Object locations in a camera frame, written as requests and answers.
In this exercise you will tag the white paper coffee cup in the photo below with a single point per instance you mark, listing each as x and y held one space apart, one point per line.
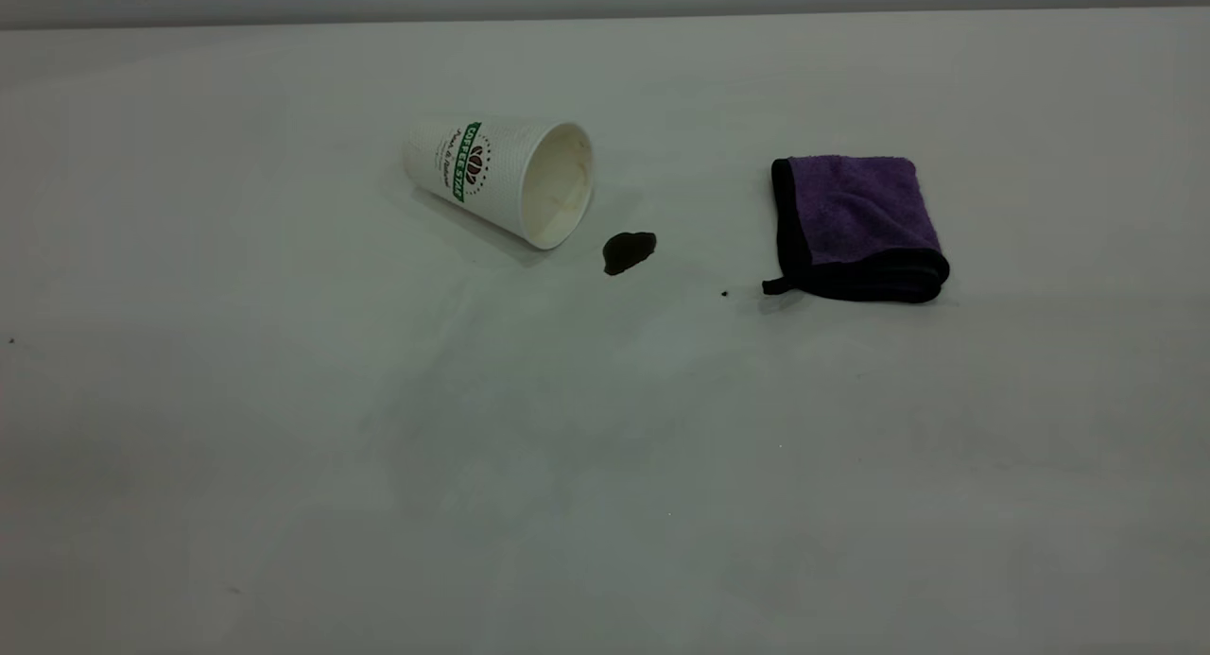
506 168

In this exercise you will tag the dark coffee spill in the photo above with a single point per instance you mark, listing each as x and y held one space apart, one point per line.
628 250

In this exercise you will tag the purple cloth with black trim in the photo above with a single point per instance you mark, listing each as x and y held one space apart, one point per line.
855 211

